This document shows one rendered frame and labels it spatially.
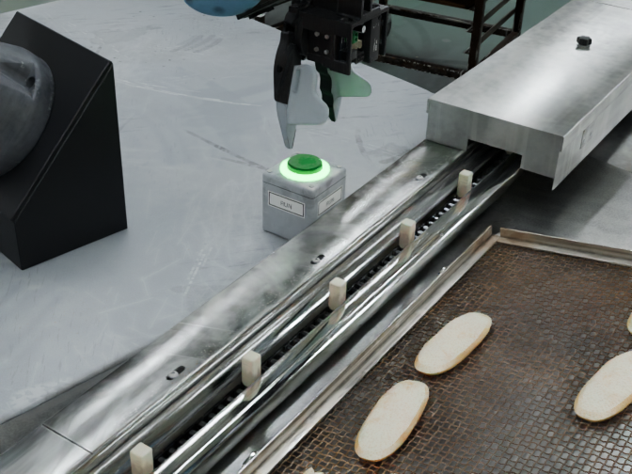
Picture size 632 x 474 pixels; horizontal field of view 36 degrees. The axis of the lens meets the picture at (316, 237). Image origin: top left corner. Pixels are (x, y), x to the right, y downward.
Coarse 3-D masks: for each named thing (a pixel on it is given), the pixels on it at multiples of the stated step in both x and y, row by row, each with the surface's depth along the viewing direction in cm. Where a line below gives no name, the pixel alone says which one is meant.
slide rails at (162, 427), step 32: (480, 160) 121; (512, 160) 121; (448, 192) 113; (480, 192) 114; (352, 256) 101; (320, 288) 96; (288, 320) 91; (256, 352) 87; (288, 352) 87; (224, 384) 83; (256, 384) 83; (160, 416) 80; (192, 416) 80; (224, 416) 80; (128, 448) 76; (192, 448) 77
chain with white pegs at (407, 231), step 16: (496, 160) 123; (464, 176) 113; (480, 176) 119; (464, 192) 114; (448, 208) 112; (400, 240) 104; (368, 272) 100; (336, 288) 93; (352, 288) 98; (336, 304) 94; (320, 320) 93; (304, 336) 91; (256, 368) 84; (240, 384) 85; (224, 400) 83; (208, 416) 82; (192, 432) 80; (144, 448) 74; (176, 448) 79; (144, 464) 74; (160, 464) 77
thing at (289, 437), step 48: (480, 240) 96; (528, 240) 96; (432, 288) 89; (480, 288) 89; (576, 288) 87; (384, 336) 82; (336, 384) 77; (384, 384) 77; (528, 384) 75; (288, 432) 72; (480, 432) 71; (528, 432) 70; (576, 432) 70
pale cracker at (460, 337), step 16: (464, 320) 83; (480, 320) 83; (448, 336) 81; (464, 336) 81; (480, 336) 81; (432, 352) 79; (448, 352) 79; (464, 352) 79; (416, 368) 78; (432, 368) 78; (448, 368) 78
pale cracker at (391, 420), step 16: (400, 384) 76; (416, 384) 76; (384, 400) 74; (400, 400) 73; (416, 400) 73; (368, 416) 73; (384, 416) 72; (400, 416) 72; (416, 416) 72; (368, 432) 71; (384, 432) 70; (400, 432) 70; (368, 448) 70; (384, 448) 69
